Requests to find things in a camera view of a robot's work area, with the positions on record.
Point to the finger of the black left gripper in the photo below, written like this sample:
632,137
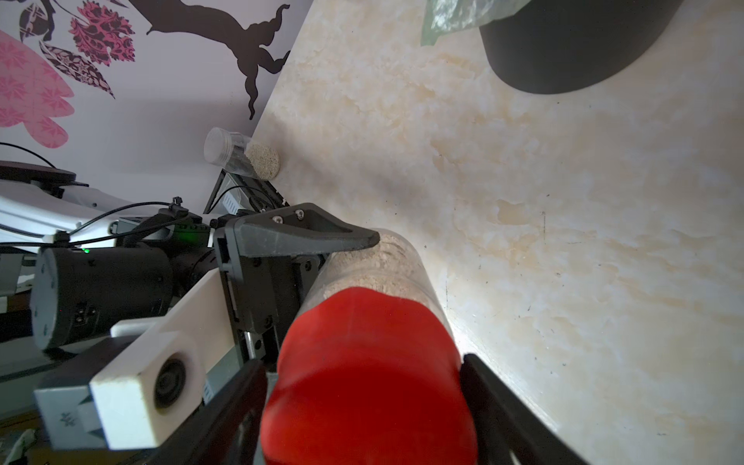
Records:
293,231

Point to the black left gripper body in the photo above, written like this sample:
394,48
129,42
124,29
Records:
263,297

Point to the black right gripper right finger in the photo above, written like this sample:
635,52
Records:
508,432

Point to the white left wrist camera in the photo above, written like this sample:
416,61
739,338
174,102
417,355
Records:
131,392

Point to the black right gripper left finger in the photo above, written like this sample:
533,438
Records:
227,430

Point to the clear plastic bin liner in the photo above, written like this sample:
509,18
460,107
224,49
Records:
443,17

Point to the clear jar by left wall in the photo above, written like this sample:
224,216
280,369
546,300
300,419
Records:
236,153

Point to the oatmeal jar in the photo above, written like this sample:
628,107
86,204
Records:
392,267

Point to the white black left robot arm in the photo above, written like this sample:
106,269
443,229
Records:
100,261

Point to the black trash bin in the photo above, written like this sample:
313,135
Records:
555,47

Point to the red jar lid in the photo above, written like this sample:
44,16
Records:
368,378

